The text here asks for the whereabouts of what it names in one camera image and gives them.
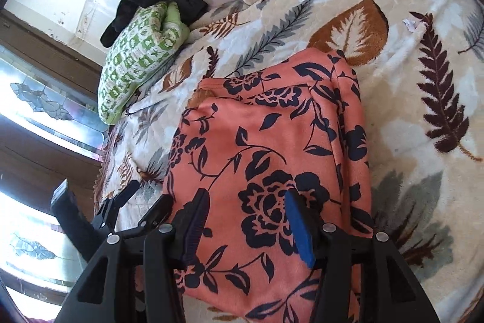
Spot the brown wooden glass door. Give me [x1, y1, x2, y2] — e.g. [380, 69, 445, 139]
[1, 11, 107, 303]

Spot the green white checkered pillow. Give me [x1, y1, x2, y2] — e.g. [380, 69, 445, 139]
[98, 1, 189, 125]

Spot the leaf pattern fleece blanket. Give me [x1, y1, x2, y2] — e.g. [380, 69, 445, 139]
[94, 0, 483, 322]

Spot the orange black floral garment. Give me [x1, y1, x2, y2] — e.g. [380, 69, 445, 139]
[163, 48, 372, 322]

